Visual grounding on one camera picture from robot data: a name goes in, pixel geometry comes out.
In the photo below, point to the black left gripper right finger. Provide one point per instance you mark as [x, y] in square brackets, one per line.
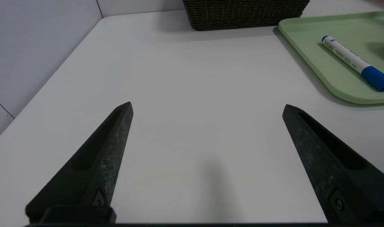
[324, 170]

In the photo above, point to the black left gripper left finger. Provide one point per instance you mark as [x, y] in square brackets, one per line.
[97, 170]

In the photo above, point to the dark brown wicker basket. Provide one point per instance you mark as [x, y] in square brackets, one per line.
[242, 14]

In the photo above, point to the white marker with blue cap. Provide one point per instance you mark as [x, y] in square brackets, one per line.
[346, 55]

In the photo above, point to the light green plastic tray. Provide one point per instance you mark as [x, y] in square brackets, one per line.
[311, 47]

